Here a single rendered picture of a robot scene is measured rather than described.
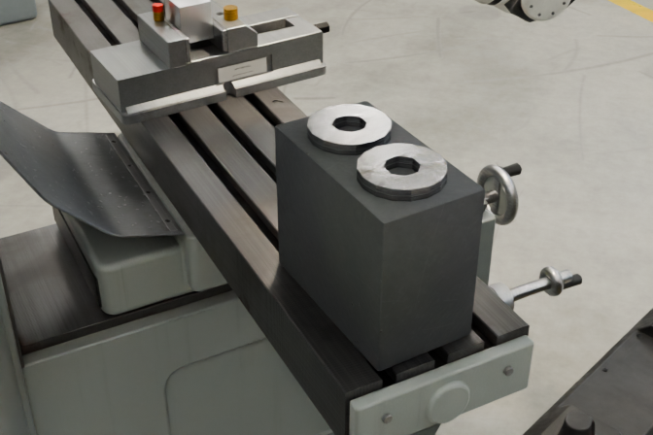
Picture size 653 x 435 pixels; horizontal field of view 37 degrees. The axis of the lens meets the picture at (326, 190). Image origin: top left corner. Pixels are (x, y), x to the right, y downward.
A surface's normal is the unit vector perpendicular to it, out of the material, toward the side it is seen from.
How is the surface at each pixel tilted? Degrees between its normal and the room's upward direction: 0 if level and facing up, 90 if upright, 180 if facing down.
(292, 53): 90
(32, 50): 0
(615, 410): 0
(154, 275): 90
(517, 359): 90
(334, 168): 0
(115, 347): 90
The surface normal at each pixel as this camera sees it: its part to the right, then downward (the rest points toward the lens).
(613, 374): 0.00, -0.84
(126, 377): 0.46, 0.48
